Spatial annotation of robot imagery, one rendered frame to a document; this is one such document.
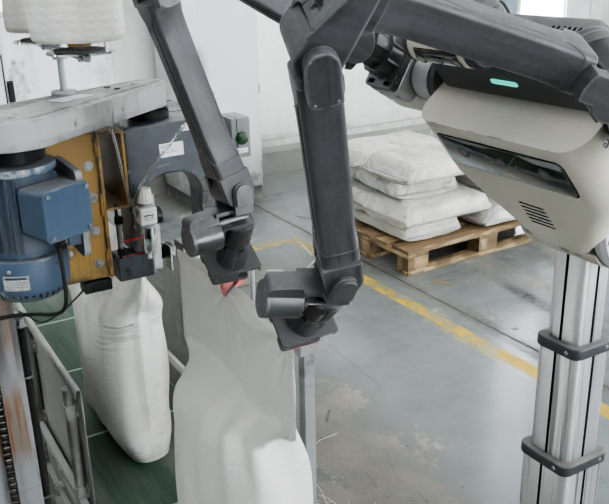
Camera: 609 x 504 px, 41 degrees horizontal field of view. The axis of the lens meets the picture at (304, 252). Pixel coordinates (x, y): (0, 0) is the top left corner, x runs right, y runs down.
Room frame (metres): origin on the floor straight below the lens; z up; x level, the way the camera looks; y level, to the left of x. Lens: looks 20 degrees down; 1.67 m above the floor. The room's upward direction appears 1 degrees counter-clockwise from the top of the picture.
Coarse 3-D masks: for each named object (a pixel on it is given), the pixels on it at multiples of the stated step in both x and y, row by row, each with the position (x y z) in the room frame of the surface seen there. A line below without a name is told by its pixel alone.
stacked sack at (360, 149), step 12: (396, 132) 4.97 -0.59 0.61; (408, 132) 4.92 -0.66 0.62; (348, 144) 4.68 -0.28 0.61; (360, 144) 4.64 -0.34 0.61; (372, 144) 4.62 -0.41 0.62; (384, 144) 4.62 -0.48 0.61; (396, 144) 4.63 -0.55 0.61; (408, 144) 4.63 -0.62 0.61; (420, 144) 4.65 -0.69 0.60; (360, 156) 4.48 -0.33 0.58; (360, 168) 4.45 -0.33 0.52
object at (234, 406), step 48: (192, 288) 1.59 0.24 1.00; (192, 336) 1.60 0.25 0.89; (240, 336) 1.38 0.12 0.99; (192, 384) 1.50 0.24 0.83; (240, 384) 1.40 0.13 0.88; (288, 384) 1.22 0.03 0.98; (192, 432) 1.43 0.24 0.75; (240, 432) 1.31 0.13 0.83; (288, 432) 1.22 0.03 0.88; (192, 480) 1.44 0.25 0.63; (240, 480) 1.28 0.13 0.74; (288, 480) 1.28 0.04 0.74
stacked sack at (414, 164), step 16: (432, 144) 4.61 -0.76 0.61; (368, 160) 4.43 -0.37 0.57; (384, 160) 4.31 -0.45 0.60; (400, 160) 4.23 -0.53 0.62; (416, 160) 4.21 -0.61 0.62; (432, 160) 4.25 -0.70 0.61; (448, 160) 4.26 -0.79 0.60; (384, 176) 4.28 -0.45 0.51; (400, 176) 4.15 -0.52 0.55; (416, 176) 4.12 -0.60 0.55; (432, 176) 4.18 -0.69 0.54; (448, 176) 4.25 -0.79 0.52
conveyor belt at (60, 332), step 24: (48, 312) 2.88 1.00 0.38; (72, 312) 2.87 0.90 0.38; (48, 336) 2.66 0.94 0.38; (72, 336) 2.66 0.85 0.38; (72, 360) 2.47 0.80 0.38; (96, 432) 2.02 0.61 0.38; (96, 456) 1.90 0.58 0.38; (120, 456) 1.90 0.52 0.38; (168, 456) 1.89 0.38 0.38; (96, 480) 1.79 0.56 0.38; (120, 480) 1.79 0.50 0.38; (144, 480) 1.79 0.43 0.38; (168, 480) 1.79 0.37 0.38
